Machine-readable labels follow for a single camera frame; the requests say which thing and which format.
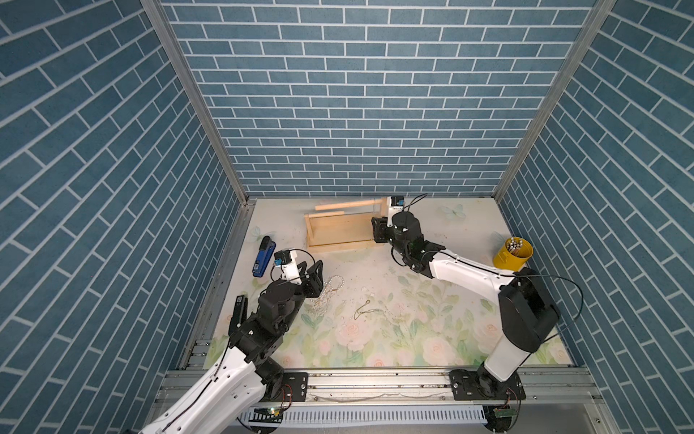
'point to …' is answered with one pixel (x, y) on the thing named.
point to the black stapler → (239, 313)
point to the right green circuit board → (504, 412)
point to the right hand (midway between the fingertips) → (377, 220)
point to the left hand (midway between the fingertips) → (323, 264)
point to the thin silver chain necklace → (366, 310)
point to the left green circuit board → (267, 415)
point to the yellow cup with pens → (517, 250)
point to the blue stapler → (266, 250)
